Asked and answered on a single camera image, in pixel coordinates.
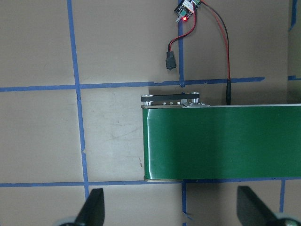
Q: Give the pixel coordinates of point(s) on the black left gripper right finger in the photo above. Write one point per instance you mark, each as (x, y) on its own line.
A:
(252, 211)

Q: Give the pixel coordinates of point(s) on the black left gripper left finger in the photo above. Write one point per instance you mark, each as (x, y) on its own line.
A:
(92, 212)

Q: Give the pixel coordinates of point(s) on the green conveyor belt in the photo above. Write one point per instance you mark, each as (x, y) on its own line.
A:
(186, 139)

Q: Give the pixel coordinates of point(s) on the small motor controller board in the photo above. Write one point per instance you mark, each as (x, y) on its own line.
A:
(186, 9)

